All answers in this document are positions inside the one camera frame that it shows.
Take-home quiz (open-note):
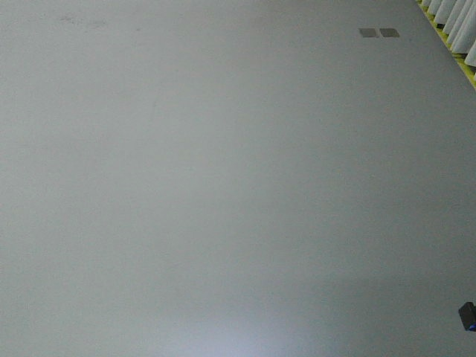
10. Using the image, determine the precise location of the grey floor tape patch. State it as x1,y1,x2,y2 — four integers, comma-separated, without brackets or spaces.
358,28,379,38
379,28,399,38

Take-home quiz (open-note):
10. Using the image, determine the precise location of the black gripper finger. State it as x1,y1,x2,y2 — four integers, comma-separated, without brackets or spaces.
458,302,476,331

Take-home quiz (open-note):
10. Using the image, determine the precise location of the white pleated curtain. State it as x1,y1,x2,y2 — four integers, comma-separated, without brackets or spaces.
417,0,475,78

